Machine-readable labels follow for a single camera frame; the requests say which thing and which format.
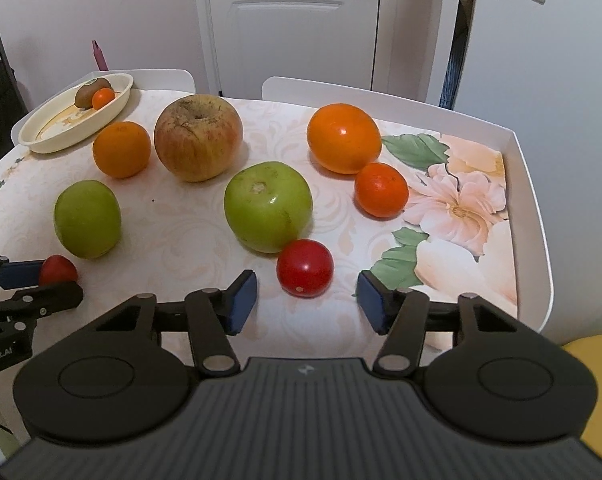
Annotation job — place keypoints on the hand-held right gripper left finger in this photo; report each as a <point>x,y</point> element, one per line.
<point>242,305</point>

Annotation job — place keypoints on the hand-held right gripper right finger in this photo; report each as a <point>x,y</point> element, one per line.
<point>371,305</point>

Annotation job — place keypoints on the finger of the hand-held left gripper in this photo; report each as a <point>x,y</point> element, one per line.
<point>56,296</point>
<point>23,274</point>

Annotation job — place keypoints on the small red tomato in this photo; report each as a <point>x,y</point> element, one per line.
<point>58,270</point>

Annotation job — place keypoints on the large red tomato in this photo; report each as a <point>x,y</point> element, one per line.
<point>305,269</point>

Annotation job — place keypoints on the small green apple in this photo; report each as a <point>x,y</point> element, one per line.
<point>87,220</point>

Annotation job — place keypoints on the large green apple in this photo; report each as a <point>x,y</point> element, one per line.
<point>267,207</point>

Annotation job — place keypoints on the dark orange mandarin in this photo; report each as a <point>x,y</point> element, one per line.
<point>381,191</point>

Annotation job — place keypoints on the cream oval dish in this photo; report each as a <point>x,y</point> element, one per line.
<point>56,130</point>

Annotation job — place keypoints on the medium orange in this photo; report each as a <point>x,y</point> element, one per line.
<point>122,150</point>

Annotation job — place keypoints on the large glossy orange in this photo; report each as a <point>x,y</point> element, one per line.
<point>343,139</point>

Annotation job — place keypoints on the large red-yellow apple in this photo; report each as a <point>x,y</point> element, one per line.
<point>198,140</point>

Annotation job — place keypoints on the brown kiwi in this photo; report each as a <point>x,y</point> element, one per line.
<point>85,94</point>

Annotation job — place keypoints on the tiny orange mandarin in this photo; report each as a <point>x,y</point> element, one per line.
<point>103,99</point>

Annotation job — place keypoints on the yellow stool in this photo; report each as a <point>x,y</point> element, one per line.
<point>598,385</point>

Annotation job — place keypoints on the white panel door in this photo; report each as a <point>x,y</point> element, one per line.
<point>281,35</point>

